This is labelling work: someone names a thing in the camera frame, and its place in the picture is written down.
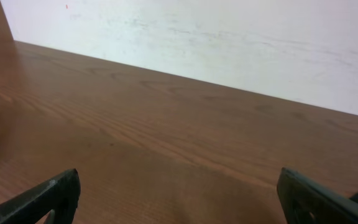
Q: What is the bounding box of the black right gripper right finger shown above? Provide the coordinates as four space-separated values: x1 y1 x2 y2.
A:
277 168 358 224

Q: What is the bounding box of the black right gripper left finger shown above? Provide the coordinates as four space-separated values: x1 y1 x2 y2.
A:
0 169 81 224

